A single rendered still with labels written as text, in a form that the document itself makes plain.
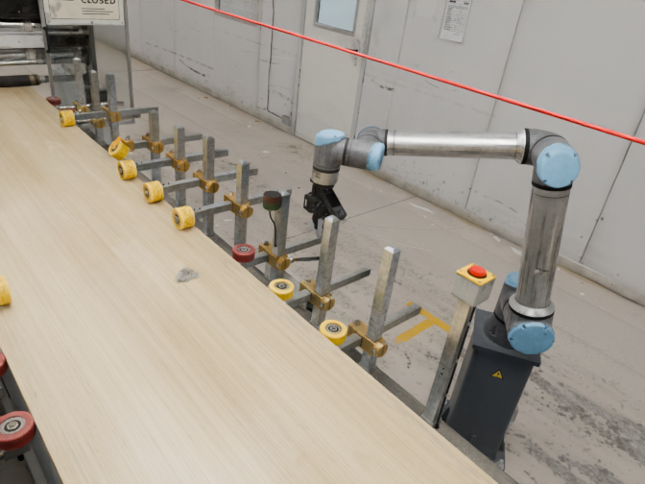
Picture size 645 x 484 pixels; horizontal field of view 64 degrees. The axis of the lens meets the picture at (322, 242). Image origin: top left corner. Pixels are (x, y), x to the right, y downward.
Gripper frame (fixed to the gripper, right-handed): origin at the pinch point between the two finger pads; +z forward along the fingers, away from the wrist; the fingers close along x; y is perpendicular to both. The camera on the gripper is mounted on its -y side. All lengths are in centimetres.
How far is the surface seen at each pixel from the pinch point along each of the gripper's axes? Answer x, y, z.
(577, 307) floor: -214, -31, 99
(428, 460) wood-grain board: 34, -78, 9
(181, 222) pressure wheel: 33, 38, 4
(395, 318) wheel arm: -6.4, -33.6, 16.4
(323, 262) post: 9.5, -12.5, 0.9
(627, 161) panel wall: -257, -11, 10
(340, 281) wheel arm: -3.2, -9.2, 15.0
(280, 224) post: 9.3, 11.5, -1.7
